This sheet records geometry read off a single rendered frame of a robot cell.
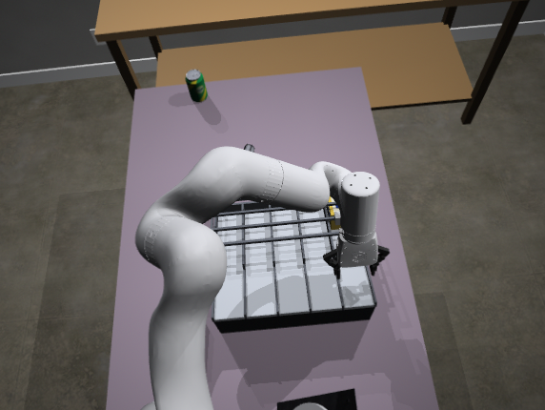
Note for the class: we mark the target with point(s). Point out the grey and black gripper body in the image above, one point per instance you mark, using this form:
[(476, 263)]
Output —
[(350, 254)]

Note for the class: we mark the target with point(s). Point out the yellow butter carton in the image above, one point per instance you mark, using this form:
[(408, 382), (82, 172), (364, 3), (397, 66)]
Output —
[(331, 210)]

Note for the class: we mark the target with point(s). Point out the green drink can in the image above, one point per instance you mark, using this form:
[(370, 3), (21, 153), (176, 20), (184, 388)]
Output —
[(196, 85)]

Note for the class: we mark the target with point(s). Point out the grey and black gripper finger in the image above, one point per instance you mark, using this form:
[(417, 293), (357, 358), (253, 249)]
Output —
[(383, 251), (333, 262)]

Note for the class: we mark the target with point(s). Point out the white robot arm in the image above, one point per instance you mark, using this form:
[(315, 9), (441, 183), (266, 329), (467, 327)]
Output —
[(193, 258)]

